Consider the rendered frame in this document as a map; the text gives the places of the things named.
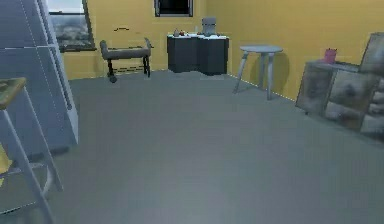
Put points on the black cabinet with white top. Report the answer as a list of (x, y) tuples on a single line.
[(197, 53)]

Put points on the red apple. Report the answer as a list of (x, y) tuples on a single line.
[(182, 33)]

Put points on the grey small bottle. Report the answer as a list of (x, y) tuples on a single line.
[(176, 32)]

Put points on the grey coffee machine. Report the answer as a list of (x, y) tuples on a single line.
[(209, 26)]

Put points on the grey bench with black legs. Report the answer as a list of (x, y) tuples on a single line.
[(126, 53)]

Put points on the grey round side table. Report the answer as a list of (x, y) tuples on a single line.
[(261, 56)]

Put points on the pink pot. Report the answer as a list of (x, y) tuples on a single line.
[(330, 55)]

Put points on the grey mottled chest of drawers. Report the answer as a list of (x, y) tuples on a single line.
[(346, 93)]

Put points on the grey fridge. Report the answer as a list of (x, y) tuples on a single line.
[(36, 86)]

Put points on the grey stool with olive seat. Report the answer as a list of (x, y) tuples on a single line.
[(13, 133)]

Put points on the dark framed wall picture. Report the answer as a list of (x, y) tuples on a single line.
[(173, 7)]

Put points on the window with dark frame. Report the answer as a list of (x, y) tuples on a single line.
[(70, 26)]

